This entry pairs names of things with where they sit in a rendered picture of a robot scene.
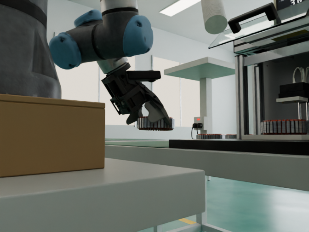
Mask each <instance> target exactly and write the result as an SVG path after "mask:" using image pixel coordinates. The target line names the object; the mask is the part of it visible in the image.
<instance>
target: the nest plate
mask: <svg viewBox="0 0 309 232"><path fill-rule="evenodd" d="M242 139H254V140H309V135H299V134H298V135H242Z"/></svg>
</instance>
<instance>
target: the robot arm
mask: <svg viewBox="0 0 309 232"><path fill-rule="evenodd" d="M47 2H48V0H0V94H10V95H21V96H32V97H43V98H53V99H62V88H61V84H60V81H59V78H58V75H57V71H56V68H55V65H54V63H55V64H56V65H57V66H58V67H60V68H62V69H64V70H70V69H73V68H76V67H78V66H80V64H82V63H88V62H95V61H96V62H97V64H98V66H99V67H100V69H101V70H102V72H103V73H104V74H106V77H105V78H103V79H102V80H101V81H102V83H103V85H104V86H105V88H106V89H107V91H108V93H109V94H110V96H111V97H112V98H111V99H110V102H111V103H112V105H113V106H114V108H115V109H116V111H117V113H118V114H119V115H121V114H122V115H125V114H129V117H128V118H127V120H126V124H127V125H130V124H132V123H134V122H136V121H137V118H139V117H142V116H143V114H142V107H143V106H142V105H143V104H144V103H145V104H144V107H145V109H146V110H147V111H148V112H149V115H148V121H149V122H150V123H155V122H157V121H159V120H161V119H163V120H164V121H165V123H166V124H168V125H169V126H170V127H171V126H172V123H171V121H170V118H169V116H168V113H167V111H166V110H165V108H164V105H163V104H162V103H161V101H160V100H159V98H158V97H157V96H156V95H155V94H154V93H153V92H152V91H151V90H149V89H148V88H147V87H146V86H145V85H144V84H142V82H144V81H148V82H155V81H156V80H158V79H161V73H160V71H159V70H128V69H129V68H130V67H131V66H130V64H129V62H127V61H128V59H127V57H133V56H136V55H140V54H145V53H147V52H149V51H150V49H151V48H152V45H153V40H154V35H153V30H152V29H151V23H150V21H149V20H148V18H147V17H145V16H143V15H139V13H138V6H137V0H100V6H101V12H100V11H99V10H97V9H94V10H91V11H89V12H86V13H85V14H83V15H81V16H80V17H78V18H77V19H75V21H74V26H75V28H74V29H71V30H68V31H66V32H61V33H59V34H58V35H57V36H55V37H53V38H52V39H51V40H50V42H49V44H48V43H47V37H46V36H47ZM127 70H128V71H127ZM114 103H115V105H116V106H117V108H118V109H119V111H118V110H117V108H116V106H115V105H114Z"/></svg>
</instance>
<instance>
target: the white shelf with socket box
mask: <svg viewBox="0 0 309 232"><path fill-rule="evenodd" d="M234 74H235V64H234V63H230V62H226V61H223V60H220V59H216V58H211V57H204V58H200V59H198V60H194V61H191V62H188V63H184V64H181V65H178V66H174V67H171V68H168V69H165V70H164V75H168V76H174V77H179V78H184V79H190V80H195V81H200V117H194V123H193V125H192V130H191V137H192V131H193V128H194V130H197V134H198V130H200V134H212V79H215V78H219V77H224V76H229V75H234ZM192 139H194V138H193V137H192Z"/></svg>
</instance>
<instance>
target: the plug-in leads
mask: <svg viewBox="0 0 309 232"><path fill-rule="evenodd" d="M297 69H299V70H300V72H301V82H305V83H307V76H308V72H309V67H307V68H306V76H305V73H304V69H303V68H302V67H301V68H299V67H297V68H296V69H295V71H294V73H293V83H296V81H295V78H294V75H295V72H296V70H297Z"/></svg>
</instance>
